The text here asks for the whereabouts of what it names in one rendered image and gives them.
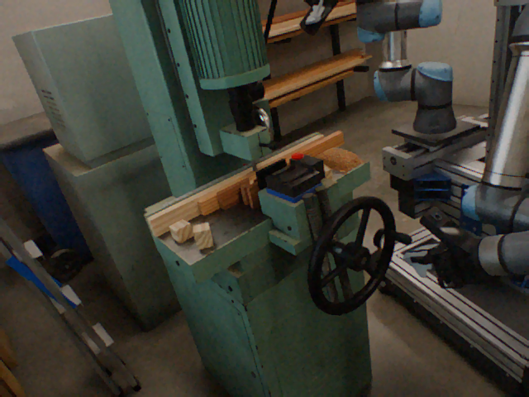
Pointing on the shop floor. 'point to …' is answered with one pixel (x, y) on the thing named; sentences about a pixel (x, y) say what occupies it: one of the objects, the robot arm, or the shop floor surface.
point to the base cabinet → (278, 337)
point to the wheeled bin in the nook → (44, 193)
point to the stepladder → (26, 267)
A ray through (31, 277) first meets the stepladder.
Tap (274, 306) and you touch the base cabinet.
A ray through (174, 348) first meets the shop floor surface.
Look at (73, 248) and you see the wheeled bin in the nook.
